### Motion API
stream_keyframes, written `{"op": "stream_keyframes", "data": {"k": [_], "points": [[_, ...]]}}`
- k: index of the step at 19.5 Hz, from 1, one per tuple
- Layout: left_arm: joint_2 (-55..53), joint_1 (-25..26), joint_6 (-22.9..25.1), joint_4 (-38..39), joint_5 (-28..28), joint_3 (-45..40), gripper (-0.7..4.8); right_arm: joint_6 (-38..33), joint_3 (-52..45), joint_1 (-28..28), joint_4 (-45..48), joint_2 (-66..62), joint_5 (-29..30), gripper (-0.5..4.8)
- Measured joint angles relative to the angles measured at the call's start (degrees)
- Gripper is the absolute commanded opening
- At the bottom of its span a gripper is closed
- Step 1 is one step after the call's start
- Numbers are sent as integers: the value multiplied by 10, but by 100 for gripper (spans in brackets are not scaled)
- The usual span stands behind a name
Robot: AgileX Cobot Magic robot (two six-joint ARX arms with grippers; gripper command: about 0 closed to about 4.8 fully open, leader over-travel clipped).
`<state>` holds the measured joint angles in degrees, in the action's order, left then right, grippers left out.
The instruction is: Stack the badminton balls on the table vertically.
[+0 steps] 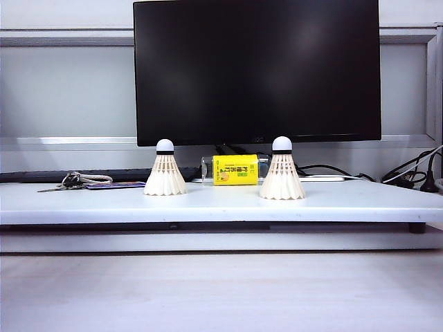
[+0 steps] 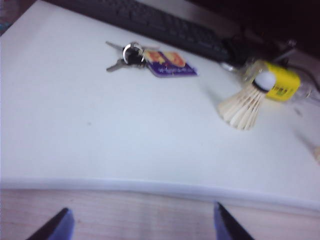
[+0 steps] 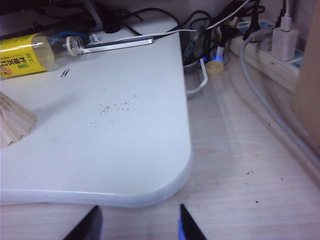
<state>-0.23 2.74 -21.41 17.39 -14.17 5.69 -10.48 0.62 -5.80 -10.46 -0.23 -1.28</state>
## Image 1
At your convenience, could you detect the beige braided key lanyard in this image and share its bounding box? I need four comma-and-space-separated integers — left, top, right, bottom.
79, 174, 114, 185

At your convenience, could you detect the metal key bunch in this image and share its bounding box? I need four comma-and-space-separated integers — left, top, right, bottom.
37, 172, 86, 193

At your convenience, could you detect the black power plug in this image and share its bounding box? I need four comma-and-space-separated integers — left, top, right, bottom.
419, 151, 441, 193

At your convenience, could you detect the black keyboard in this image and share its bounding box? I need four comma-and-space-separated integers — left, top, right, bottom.
0, 167, 201, 183

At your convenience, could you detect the white feather shuttlecock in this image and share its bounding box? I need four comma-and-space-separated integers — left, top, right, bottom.
258, 136, 307, 201
143, 138, 188, 196

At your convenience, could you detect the narrow aluminium partition rail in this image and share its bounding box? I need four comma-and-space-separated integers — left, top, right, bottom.
0, 134, 443, 151

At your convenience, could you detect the aluminium partition post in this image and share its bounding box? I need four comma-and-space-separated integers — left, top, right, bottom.
425, 21, 443, 142

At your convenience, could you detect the blue flat card tag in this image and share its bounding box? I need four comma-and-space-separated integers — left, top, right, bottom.
85, 181, 147, 190

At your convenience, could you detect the white thin cable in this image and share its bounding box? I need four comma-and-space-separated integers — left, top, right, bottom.
345, 145, 443, 183

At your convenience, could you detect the white flat monitor base plate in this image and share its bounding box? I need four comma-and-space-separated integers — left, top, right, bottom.
191, 174, 347, 183

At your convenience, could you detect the clear bottle with yellow label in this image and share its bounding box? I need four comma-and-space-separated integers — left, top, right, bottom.
201, 154, 270, 187

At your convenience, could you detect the black cable loop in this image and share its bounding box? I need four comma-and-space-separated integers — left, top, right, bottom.
297, 163, 377, 183

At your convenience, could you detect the black computer monitor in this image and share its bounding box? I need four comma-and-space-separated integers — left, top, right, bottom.
133, 0, 382, 156

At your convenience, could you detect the black cable bundle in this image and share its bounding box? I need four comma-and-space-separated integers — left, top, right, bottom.
381, 145, 443, 190

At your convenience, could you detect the wide aluminium partition rail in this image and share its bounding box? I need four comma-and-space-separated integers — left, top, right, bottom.
0, 27, 437, 48

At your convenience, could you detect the white raised platform board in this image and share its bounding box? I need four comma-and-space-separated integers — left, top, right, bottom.
0, 179, 443, 225

